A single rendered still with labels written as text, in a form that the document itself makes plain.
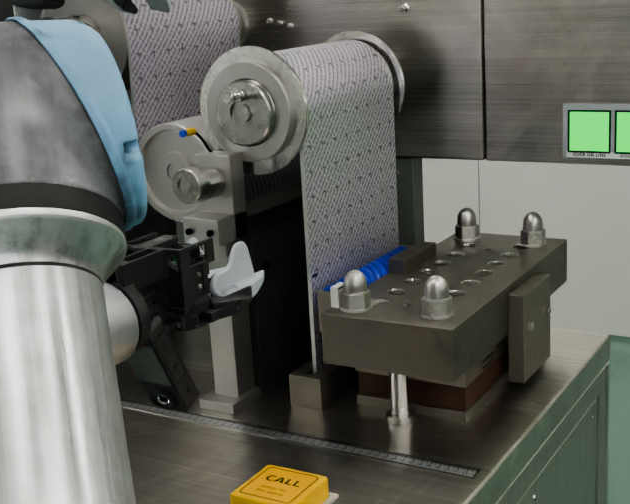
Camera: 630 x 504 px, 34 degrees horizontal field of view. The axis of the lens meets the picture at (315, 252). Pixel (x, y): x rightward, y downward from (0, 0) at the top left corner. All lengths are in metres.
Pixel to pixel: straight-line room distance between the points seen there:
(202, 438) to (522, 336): 0.39
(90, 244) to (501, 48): 0.95
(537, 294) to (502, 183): 2.69
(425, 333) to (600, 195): 2.78
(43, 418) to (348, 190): 0.84
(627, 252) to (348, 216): 2.67
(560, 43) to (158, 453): 0.71
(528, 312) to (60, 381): 0.84
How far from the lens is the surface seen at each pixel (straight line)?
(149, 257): 0.93
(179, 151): 1.26
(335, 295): 1.16
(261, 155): 1.18
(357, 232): 1.29
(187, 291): 0.95
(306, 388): 1.22
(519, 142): 1.40
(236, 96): 1.15
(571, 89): 1.37
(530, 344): 1.27
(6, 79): 0.53
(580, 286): 3.95
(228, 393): 1.26
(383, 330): 1.12
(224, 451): 1.14
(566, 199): 3.89
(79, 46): 0.54
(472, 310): 1.14
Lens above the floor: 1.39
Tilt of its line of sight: 15 degrees down
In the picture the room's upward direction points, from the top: 3 degrees counter-clockwise
